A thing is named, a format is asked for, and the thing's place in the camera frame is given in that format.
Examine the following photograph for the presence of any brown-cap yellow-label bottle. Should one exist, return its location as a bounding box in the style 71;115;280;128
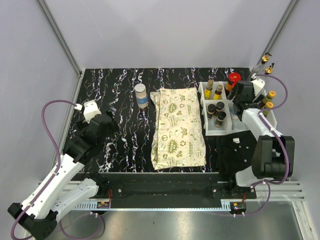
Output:
213;84;223;100

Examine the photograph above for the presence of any black folded shirt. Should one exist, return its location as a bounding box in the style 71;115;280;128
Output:
205;130;257;177

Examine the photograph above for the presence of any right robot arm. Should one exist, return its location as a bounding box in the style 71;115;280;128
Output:
227;79;295;199

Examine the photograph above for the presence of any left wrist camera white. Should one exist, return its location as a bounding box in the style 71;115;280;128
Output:
74;100;102;124

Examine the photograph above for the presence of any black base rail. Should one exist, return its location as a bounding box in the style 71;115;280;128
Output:
73;172;257;210

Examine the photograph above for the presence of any white compartment organizer bin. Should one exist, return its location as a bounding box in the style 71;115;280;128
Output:
198;81;282;139

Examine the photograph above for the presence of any gold-top glass oil bottle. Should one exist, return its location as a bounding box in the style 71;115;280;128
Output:
247;52;272;81

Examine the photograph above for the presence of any yellow-cap sauce bottle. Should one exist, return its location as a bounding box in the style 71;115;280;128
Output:
261;101;274;117
259;90;276;108

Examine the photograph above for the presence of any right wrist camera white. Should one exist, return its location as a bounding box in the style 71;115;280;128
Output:
250;76;266;97

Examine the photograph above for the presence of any red-lid chili jar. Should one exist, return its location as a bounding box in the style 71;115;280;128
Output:
225;72;242;92

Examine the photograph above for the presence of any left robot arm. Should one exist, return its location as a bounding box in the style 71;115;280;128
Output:
7;111;119;240

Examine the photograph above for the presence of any grey-lid spice jar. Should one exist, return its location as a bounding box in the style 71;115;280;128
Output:
134;83;148;109

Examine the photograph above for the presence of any small brown-cap bottle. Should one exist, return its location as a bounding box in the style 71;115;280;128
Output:
204;79;214;100

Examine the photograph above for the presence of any blue-label spice jar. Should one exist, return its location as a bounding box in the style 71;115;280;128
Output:
230;107;239;120

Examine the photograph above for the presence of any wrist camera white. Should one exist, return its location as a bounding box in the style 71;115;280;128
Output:
74;100;102;124
250;76;266;97

